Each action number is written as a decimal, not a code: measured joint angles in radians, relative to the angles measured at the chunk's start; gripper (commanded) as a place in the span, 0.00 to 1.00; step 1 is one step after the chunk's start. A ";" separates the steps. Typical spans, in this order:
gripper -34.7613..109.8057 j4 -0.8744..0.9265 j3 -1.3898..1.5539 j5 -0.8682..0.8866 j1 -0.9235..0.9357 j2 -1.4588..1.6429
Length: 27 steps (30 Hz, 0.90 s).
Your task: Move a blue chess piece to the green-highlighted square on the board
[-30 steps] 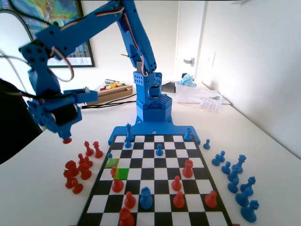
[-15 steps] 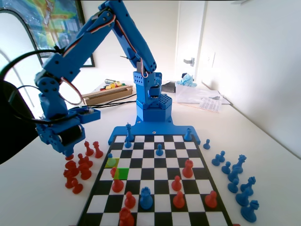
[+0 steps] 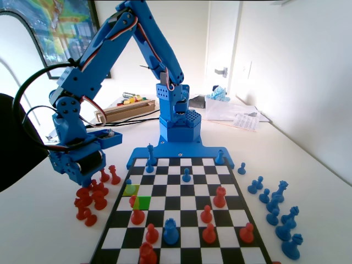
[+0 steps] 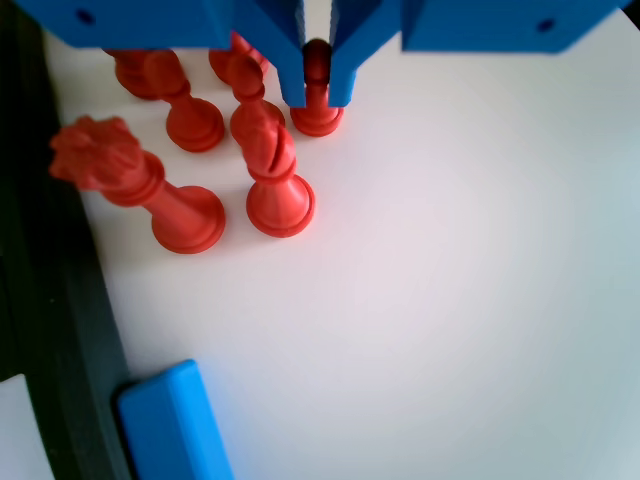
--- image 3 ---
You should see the black chair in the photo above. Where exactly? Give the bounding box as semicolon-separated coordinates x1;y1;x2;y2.
0;92;51;193

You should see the blue chess king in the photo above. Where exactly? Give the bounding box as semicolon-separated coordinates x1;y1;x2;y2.
147;142;158;166

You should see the blue plush toy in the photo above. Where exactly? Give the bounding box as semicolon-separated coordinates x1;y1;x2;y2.
206;85;231;102

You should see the black white chessboard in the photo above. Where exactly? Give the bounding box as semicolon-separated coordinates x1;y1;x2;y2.
87;157;273;264

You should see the red white black servo wire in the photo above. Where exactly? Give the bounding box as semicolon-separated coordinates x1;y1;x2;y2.
78;95;108;129

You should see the white wall switch plate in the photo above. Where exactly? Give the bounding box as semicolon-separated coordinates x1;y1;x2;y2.
241;60;252;80

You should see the blue chess rook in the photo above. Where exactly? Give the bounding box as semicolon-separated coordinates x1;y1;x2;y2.
162;218;180;245

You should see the brown cardboard box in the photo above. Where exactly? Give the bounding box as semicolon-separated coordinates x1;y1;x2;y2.
93;99;157;124

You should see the white door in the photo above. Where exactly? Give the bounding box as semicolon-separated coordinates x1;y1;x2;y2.
203;0;243;96

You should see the black framed poster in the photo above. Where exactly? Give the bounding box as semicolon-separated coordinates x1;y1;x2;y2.
0;0;112;80

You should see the printed paper sheet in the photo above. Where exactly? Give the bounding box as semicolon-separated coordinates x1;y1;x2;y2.
232;112;261;132

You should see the red chess knight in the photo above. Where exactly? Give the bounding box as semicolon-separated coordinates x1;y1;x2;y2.
75;187;94;207

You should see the blue base mounting plate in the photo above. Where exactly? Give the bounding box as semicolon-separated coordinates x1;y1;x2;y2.
126;141;236;170

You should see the blue chess queen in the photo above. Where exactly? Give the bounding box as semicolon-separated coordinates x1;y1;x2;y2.
271;180;289;203

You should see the blue wrist camera box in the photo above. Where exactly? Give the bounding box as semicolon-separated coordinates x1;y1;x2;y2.
99;129;124;149

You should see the black table cable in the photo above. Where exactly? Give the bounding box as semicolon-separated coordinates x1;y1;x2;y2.
85;109;161;130

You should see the thick black camera cable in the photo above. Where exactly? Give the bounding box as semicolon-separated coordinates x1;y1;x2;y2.
12;59;83;153

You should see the silver foil packaging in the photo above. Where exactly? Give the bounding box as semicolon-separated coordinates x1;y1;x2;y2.
45;128;61;144

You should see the red chess bishop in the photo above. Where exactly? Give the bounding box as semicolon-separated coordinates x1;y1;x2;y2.
98;168;111;183

